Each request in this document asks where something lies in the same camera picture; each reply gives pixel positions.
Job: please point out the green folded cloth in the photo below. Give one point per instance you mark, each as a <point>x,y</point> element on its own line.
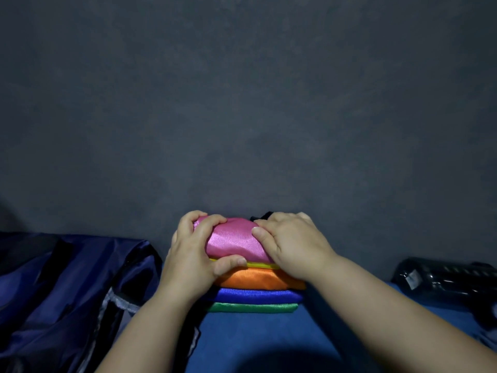
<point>252,308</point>

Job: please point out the person's right thumb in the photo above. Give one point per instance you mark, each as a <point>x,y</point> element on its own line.
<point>264,240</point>

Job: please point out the black plastic bottle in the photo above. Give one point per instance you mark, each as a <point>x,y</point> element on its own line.
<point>446,281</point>

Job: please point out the yellow folded cloth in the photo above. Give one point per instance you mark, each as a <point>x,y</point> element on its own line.
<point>256,264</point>

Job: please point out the pink satin cloth pouch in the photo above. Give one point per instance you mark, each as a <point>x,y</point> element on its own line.
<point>237,238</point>

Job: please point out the person's right hand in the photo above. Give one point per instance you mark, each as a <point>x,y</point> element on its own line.
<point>297,248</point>

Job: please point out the person's left hand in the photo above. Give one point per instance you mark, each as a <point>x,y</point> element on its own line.
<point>186,264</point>

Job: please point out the blue folded cloth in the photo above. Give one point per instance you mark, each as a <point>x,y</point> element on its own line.
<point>252,295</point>

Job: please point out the person's right forearm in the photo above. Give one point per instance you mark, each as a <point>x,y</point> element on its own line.
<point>388,318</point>

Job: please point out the person's left forearm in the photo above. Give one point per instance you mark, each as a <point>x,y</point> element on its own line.
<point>151,334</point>

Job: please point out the black fabric item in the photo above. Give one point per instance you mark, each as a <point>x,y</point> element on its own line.
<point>261,216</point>

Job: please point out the dark blue fabric bag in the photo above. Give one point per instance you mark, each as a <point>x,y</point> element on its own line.
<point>58,299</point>

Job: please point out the orange folded cloth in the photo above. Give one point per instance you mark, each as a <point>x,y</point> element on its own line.
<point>260,278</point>

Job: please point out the person's left middle finger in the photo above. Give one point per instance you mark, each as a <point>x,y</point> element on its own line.
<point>190,221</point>

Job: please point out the person's left thumb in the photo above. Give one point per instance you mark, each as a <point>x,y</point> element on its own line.
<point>230,264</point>

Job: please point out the blue cloth mat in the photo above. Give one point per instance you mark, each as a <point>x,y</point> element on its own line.
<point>264,341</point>

